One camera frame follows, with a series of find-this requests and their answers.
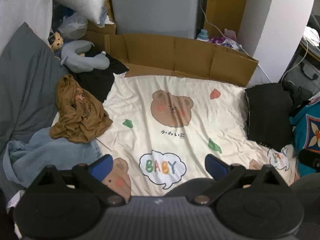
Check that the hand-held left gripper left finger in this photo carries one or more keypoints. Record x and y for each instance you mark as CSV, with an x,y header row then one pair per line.
x,y
102,167

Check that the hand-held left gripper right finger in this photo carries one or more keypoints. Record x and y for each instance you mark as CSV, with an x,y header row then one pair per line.
x,y
215,168

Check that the brown printed t-shirt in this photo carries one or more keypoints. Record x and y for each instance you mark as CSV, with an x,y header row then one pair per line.
x,y
92,125

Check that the light blue cloth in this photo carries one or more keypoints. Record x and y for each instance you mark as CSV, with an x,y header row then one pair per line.
x,y
45,155

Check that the cream bear printed blanket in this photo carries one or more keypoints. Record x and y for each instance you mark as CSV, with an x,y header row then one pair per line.
x,y
140,120

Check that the black folded garment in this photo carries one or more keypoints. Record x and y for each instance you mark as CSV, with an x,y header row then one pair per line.
x,y
270,115

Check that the black crumpled garment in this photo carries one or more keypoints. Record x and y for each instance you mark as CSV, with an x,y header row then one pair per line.
x,y
97,82

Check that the white patterned cloth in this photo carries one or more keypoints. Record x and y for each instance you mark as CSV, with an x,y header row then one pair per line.
x,y
122,74

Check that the teal patterned cloth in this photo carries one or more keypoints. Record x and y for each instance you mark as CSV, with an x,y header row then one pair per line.
x,y
305,135

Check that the dark olive crumpled garment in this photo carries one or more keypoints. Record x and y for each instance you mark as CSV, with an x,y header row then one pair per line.
x,y
298,97

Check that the grey neck pillow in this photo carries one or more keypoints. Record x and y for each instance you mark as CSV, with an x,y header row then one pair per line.
x,y
75,55

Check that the black bag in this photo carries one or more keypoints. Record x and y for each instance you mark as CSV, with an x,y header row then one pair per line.
x,y
305,80

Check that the purple packet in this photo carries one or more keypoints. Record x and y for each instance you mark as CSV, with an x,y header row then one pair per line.
x,y
225,42

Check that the flattened cardboard sheet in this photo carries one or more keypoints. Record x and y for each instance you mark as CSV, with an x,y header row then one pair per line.
x,y
162,52

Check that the white detergent bottle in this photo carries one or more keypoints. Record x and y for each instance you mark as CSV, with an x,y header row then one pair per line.
x,y
202,36

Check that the small teddy bear toy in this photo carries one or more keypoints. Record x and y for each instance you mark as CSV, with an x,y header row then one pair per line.
x,y
56,42

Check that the pink paper bag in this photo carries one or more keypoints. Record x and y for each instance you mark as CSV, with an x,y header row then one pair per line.
x,y
230,33

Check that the clear plastic bag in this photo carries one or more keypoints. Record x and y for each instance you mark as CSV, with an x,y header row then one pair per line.
x,y
72,25

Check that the grey cabinet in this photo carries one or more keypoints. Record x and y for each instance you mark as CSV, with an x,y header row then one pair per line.
x,y
155,7

